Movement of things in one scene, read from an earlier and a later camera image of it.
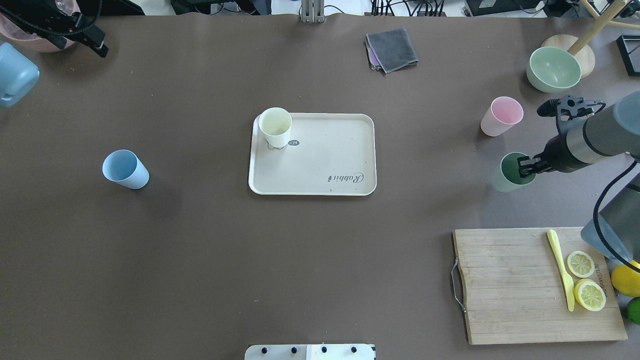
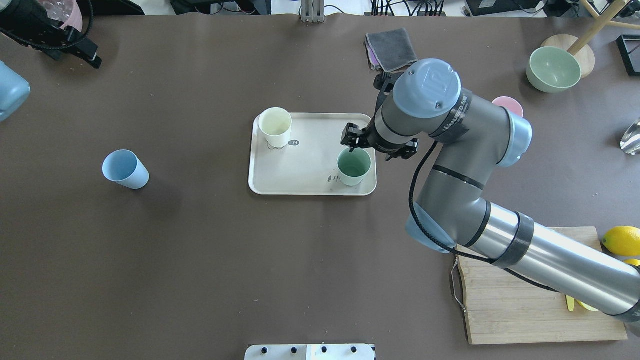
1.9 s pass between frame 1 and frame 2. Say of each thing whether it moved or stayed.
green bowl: stayed
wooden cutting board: stayed
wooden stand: stayed
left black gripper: moved
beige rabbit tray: stayed
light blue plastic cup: stayed
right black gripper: moved
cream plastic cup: stayed
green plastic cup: moved
